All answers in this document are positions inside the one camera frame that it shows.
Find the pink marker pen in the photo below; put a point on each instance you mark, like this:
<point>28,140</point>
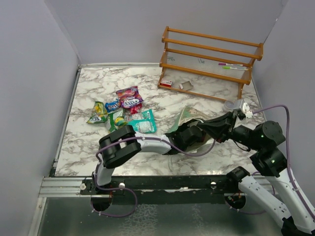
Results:
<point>229,64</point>

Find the yellow green snack packet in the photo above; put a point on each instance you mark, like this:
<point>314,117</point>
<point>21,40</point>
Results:
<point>99,114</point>

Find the blue M&M packet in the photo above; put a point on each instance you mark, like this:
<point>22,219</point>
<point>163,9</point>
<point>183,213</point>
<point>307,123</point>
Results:
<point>112,106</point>

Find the pink snack packet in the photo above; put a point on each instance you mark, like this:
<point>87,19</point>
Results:
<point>135,109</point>

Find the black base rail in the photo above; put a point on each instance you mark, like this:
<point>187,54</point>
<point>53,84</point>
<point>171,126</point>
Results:
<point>151,190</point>

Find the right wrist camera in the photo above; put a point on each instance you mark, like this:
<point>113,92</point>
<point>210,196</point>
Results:
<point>242,109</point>

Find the wooden shelf rack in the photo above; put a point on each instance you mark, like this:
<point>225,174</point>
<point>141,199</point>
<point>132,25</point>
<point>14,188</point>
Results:
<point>194,57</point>

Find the red white small box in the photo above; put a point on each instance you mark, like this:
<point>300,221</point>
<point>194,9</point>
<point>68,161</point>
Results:
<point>166,83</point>

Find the purple blue snack packet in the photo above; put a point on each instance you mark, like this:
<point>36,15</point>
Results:
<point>129,97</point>

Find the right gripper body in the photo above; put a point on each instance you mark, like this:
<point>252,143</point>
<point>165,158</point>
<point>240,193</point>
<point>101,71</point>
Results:
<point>223,132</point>

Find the white paper bag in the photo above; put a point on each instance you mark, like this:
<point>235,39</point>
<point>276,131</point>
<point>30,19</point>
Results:
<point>187,115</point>

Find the teal snack packet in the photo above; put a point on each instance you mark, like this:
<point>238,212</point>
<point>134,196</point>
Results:
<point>143,122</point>

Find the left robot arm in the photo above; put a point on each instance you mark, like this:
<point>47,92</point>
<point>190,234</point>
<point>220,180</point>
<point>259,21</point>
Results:
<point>120,146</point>

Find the clear round plastic container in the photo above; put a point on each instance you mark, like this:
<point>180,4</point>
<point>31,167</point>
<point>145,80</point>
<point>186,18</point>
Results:
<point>228,106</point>

